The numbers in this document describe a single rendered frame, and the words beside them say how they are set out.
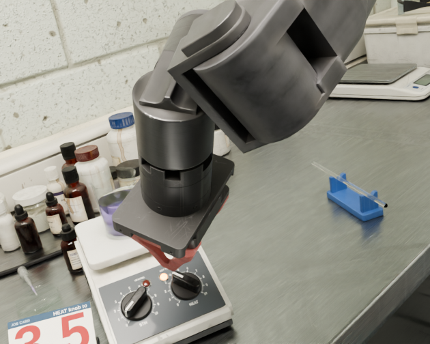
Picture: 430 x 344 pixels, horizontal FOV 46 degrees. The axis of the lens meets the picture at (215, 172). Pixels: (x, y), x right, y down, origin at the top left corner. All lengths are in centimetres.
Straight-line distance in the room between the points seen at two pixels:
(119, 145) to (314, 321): 54
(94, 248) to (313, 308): 25
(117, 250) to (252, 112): 31
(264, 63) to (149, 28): 87
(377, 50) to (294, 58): 126
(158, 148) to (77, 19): 74
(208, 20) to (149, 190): 14
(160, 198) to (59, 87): 67
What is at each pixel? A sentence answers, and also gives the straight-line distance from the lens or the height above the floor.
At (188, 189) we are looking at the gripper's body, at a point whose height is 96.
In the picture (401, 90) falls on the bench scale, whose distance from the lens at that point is 125.
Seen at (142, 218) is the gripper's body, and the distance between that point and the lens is 41.
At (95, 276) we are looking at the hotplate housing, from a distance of 59.
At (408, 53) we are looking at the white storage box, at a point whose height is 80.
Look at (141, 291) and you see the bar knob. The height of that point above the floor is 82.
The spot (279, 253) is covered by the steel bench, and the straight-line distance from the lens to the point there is 68.
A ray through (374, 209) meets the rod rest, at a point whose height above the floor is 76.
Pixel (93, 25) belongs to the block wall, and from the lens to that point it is 108.
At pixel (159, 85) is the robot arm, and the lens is 35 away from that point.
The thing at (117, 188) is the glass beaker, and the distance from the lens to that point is 57.
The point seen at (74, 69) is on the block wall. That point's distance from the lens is 106.
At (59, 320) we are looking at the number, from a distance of 61.
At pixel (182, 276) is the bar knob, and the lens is 55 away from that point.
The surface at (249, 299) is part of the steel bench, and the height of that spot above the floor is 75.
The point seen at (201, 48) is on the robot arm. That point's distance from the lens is 30.
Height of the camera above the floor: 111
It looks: 22 degrees down
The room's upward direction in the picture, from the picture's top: 11 degrees counter-clockwise
